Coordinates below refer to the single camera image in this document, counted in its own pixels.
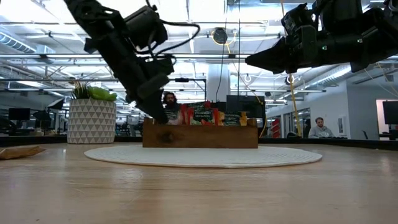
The wooden compartment tea box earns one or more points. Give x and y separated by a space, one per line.
199 137

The succulent in triangle-pattern pot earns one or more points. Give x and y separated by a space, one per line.
91 121

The person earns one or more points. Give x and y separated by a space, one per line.
171 107
319 129

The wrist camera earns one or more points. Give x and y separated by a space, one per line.
144 26
297 17

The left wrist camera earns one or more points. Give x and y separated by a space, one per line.
144 26

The small black monitor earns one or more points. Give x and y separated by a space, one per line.
19 113

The black monitor by doorway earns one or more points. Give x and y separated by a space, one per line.
390 112

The brown vanilla caramel tea packet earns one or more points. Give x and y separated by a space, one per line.
20 152

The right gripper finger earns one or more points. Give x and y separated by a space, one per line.
270 57

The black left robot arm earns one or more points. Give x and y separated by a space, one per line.
90 15

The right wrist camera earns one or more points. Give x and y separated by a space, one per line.
297 17

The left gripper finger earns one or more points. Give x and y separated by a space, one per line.
155 109

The white round placemat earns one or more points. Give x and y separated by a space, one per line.
202 157

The black monitor back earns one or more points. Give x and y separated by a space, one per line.
245 105

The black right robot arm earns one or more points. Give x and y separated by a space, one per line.
367 34

